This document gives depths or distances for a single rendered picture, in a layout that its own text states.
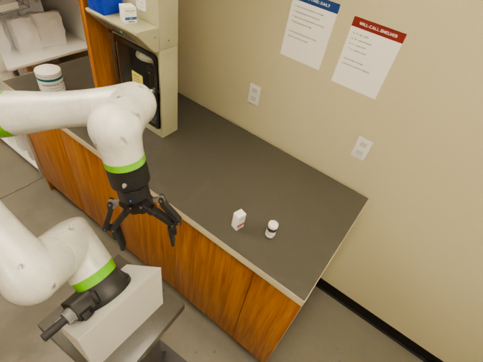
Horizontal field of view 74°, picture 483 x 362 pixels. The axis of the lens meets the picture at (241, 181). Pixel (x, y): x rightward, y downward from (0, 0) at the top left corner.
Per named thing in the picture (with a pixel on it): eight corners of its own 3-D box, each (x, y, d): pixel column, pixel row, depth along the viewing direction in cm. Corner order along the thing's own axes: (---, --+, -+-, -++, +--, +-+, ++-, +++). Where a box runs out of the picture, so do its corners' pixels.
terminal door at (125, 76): (121, 105, 178) (112, 31, 150) (160, 130, 168) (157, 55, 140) (121, 105, 178) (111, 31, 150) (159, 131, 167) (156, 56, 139)
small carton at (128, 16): (131, 18, 134) (130, 2, 130) (137, 22, 132) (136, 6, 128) (120, 19, 132) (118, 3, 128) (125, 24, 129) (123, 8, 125)
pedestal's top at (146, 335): (111, 397, 92) (110, 393, 90) (40, 329, 102) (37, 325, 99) (185, 308, 113) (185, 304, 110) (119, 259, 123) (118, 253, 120)
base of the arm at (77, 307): (57, 350, 77) (42, 332, 75) (40, 342, 87) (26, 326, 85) (139, 276, 95) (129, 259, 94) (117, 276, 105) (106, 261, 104)
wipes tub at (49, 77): (58, 85, 192) (51, 61, 182) (71, 94, 188) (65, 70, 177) (37, 93, 184) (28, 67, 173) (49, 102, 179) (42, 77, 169)
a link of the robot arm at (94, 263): (60, 306, 86) (16, 249, 82) (90, 274, 101) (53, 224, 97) (100, 287, 84) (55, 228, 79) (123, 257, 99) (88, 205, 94)
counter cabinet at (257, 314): (119, 151, 297) (105, 56, 234) (313, 286, 227) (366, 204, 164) (49, 188, 254) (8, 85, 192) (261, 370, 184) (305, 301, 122)
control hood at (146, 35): (111, 26, 150) (107, 3, 143) (159, 52, 139) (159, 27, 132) (88, 31, 142) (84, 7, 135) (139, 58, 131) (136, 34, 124)
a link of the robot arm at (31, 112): (11, 144, 79) (-13, 100, 73) (37, 123, 89) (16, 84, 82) (154, 134, 77) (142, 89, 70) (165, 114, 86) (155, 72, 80)
